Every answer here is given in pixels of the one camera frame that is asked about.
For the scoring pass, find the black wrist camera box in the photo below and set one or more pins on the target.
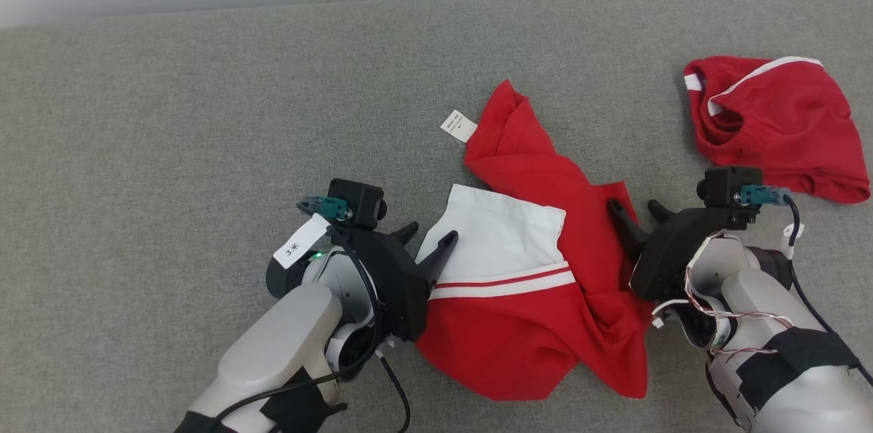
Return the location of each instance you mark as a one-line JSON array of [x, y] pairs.
[[358, 201], [726, 187]]

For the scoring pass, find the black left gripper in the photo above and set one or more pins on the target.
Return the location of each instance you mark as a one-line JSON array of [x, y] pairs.
[[395, 283]]

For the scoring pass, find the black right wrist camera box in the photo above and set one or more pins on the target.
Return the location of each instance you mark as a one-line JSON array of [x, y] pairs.
[[726, 187]]

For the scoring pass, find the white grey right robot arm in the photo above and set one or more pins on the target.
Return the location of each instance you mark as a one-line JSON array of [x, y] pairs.
[[784, 351]]

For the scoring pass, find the red shorts white stripe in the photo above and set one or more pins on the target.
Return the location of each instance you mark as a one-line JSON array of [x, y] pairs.
[[784, 126]]

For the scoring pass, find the red basketball jersey white trim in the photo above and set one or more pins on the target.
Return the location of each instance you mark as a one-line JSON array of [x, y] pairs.
[[518, 337]]

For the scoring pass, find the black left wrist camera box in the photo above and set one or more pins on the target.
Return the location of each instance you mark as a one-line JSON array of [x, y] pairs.
[[358, 201]]

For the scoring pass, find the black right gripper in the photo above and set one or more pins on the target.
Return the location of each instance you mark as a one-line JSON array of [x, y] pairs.
[[665, 256]]

